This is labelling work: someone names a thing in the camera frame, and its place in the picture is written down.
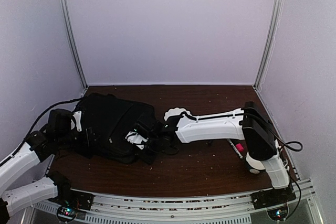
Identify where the pink highlighter marker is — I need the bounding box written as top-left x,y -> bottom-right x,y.
236,144 -> 244,153

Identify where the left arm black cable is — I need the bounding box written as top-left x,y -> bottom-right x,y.
0,98 -> 82,162

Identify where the white fluted ceramic bowl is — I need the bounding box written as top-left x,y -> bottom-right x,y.
163,108 -> 191,121

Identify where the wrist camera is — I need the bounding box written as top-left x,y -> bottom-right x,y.
125,131 -> 148,150
46,109 -> 82,137

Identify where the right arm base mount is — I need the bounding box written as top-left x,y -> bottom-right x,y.
251,188 -> 296,222

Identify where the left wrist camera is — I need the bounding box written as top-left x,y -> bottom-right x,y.
46,109 -> 82,137

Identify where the aluminium corner post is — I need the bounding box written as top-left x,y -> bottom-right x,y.
60,0 -> 88,89
254,0 -> 284,91

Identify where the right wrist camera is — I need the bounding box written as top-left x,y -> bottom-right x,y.
125,131 -> 148,150

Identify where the left aluminium corner post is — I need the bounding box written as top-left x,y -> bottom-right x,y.
60,0 -> 88,89

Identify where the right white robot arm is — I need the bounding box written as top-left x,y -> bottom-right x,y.
150,102 -> 303,204

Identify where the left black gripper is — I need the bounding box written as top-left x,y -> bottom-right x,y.
56,127 -> 102,150

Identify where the aluminium front rail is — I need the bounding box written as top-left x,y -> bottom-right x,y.
19,179 -> 325,223

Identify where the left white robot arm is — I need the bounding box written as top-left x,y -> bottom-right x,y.
1,131 -> 92,223

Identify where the black student backpack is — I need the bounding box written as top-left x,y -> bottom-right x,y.
74,93 -> 163,164

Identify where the white and dark blue bowl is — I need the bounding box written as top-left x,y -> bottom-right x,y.
244,152 -> 265,174

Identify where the white marker pen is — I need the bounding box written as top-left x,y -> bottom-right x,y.
227,139 -> 244,160

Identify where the right aluminium corner post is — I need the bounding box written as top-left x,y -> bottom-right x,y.
254,0 -> 284,91

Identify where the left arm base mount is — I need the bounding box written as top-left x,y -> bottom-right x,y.
48,190 -> 94,223

